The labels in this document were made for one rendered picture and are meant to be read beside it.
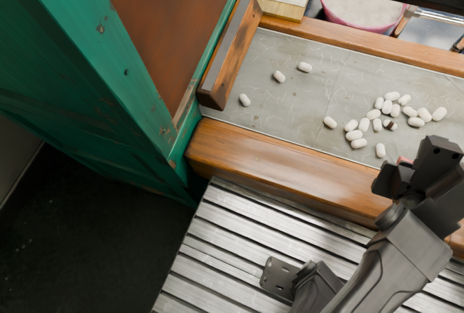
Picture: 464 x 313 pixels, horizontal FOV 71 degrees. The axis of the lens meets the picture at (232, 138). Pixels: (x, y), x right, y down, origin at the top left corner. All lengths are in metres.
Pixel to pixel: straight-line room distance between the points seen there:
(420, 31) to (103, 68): 0.93
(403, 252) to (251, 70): 0.58
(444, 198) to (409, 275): 0.11
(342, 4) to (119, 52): 0.75
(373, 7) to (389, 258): 0.76
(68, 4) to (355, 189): 0.62
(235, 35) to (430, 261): 0.58
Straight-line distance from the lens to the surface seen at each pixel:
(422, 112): 0.89
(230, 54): 0.76
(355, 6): 1.05
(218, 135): 0.76
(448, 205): 0.50
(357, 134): 0.80
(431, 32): 1.15
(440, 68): 0.97
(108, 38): 0.41
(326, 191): 0.74
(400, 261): 0.45
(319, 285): 0.63
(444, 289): 0.90
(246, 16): 0.83
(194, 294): 0.81
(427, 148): 0.55
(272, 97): 0.83
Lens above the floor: 1.47
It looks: 68 degrees down
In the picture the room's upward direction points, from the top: 8 degrees counter-clockwise
